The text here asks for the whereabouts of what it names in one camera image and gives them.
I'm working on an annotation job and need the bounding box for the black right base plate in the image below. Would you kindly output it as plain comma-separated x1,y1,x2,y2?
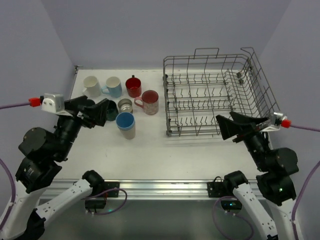
206,176,234,198

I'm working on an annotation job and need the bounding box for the white mug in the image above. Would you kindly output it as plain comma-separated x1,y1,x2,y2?
82,76,101,98

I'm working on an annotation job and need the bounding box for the black controller box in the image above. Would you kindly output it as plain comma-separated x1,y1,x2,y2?
220,199,243,215
84,199,106,214

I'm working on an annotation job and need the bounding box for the grey wire dish rack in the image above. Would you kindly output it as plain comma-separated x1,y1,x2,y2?
162,47,280,137

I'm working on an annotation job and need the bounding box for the light blue mug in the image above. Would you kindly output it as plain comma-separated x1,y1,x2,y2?
101,76,123,98

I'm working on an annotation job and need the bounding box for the black right controller box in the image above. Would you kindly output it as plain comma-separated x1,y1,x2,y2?
220,199,243,215

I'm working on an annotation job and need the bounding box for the cream small cup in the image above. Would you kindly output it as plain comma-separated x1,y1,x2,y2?
117,98,133,113

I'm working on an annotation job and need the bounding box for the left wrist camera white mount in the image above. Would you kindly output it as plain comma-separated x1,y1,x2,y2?
28,93,72,116

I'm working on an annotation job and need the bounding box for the beige tall cup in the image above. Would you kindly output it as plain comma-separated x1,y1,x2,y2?
120,125,136,140

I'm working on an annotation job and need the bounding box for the blue tall tumbler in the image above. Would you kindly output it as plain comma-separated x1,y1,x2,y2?
115,112,136,131

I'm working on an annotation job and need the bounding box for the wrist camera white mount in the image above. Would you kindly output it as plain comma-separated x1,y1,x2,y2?
259,112,292,132
28,93,72,116

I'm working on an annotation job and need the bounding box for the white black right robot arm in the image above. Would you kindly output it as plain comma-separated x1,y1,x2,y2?
215,111,304,240

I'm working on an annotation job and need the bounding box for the aluminium mounting rail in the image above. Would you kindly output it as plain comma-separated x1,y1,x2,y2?
40,179,264,200

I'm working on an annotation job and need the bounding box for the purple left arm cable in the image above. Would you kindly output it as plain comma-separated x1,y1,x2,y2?
0,102,128,226

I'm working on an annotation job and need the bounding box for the dark teal mug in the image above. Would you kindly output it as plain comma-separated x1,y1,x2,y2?
106,100,119,122

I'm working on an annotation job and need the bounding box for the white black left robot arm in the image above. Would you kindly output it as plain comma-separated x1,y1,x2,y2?
0,93,110,240

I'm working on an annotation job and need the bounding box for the red mug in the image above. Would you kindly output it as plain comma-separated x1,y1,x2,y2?
125,75,142,98

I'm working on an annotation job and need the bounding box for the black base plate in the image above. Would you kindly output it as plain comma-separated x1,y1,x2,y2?
206,176,234,198
100,181,120,199

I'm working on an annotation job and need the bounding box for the black left controller box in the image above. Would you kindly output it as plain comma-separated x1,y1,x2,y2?
84,199,106,214

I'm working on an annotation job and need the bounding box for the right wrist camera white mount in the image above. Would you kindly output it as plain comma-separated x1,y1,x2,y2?
259,112,292,132

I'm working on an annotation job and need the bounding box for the grey mug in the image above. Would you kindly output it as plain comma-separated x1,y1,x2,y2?
85,99,96,107

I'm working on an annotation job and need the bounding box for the pink patterned mug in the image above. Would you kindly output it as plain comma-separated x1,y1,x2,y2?
134,90,159,115

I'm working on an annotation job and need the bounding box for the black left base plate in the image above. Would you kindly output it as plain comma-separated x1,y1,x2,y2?
100,181,120,199

